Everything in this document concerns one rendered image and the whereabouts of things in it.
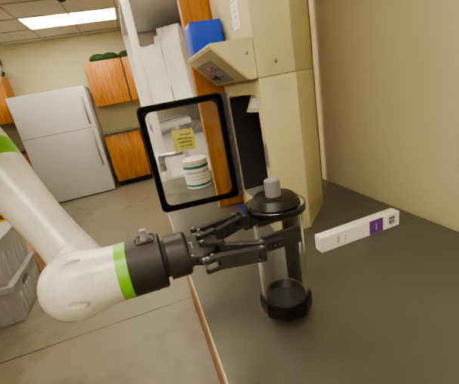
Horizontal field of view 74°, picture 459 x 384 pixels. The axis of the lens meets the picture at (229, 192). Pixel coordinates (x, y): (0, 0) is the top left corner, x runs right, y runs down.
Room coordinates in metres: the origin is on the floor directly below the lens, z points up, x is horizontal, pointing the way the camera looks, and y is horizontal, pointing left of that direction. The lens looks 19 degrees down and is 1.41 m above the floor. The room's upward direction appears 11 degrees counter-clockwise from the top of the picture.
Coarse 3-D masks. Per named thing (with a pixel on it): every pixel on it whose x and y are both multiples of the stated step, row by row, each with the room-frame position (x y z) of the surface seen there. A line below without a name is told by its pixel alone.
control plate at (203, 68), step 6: (204, 66) 1.01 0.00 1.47; (210, 66) 0.97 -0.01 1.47; (216, 66) 0.92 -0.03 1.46; (204, 72) 1.09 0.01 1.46; (210, 72) 1.03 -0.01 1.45; (216, 72) 0.98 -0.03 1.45; (222, 72) 0.94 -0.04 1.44; (210, 78) 1.11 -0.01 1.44; (216, 78) 1.05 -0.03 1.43; (222, 78) 1.00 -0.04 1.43; (228, 78) 0.96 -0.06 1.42
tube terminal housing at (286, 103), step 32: (224, 0) 1.01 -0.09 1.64; (256, 0) 0.85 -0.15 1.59; (288, 0) 0.88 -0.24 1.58; (224, 32) 1.06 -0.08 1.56; (256, 32) 0.85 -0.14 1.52; (288, 32) 0.87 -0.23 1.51; (256, 64) 0.85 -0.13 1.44; (288, 64) 0.87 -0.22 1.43; (256, 96) 0.88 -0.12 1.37; (288, 96) 0.87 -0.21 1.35; (288, 128) 0.87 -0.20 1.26; (288, 160) 0.86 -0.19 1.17; (320, 192) 1.02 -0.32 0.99
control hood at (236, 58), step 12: (204, 48) 0.87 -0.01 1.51; (216, 48) 0.82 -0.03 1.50; (228, 48) 0.83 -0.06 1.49; (240, 48) 0.84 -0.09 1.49; (252, 48) 0.85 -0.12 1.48; (192, 60) 1.05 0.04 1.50; (204, 60) 0.96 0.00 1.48; (216, 60) 0.88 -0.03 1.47; (228, 60) 0.83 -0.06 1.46; (240, 60) 0.84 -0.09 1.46; (252, 60) 0.85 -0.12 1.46; (228, 72) 0.90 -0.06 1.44; (240, 72) 0.84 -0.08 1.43; (252, 72) 0.84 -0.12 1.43; (216, 84) 1.13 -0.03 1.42
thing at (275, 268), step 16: (256, 224) 0.49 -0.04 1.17; (272, 224) 0.47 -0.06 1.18; (288, 224) 0.47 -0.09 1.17; (272, 256) 0.47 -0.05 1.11; (288, 256) 0.47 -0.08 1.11; (304, 256) 0.49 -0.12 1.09; (272, 272) 0.47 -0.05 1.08; (288, 272) 0.47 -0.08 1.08; (304, 272) 0.49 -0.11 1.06; (272, 288) 0.48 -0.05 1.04; (288, 288) 0.47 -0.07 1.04; (304, 288) 0.48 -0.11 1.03; (272, 304) 0.48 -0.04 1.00; (288, 304) 0.47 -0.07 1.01
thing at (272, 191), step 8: (264, 184) 0.51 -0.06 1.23; (272, 184) 0.50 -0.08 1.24; (264, 192) 0.53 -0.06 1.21; (272, 192) 0.50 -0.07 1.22; (280, 192) 0.51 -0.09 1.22; (288, 192) 0.51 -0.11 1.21; (256, 200) 0.50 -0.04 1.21; (264, 200) 0.49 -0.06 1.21; (272, 200) 0.49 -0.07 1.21; (280, 200) 0.48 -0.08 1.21; (288, 200) 0.48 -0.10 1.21; (296, 200) 0.49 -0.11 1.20; (256, 208) 0.49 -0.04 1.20; (264, 208) 0.48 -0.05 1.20; (272, 208) 0.47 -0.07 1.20; (280, 208) 0.47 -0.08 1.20; (288, 208) 0.47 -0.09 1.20
